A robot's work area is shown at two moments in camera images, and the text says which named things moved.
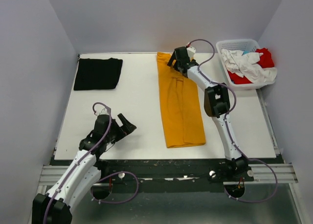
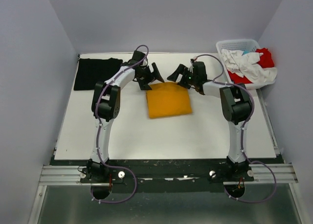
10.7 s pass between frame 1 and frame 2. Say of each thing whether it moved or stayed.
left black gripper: moved
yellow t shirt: moved
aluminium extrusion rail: stayed
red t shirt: stayed
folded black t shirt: stayed
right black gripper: moved
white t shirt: stayed
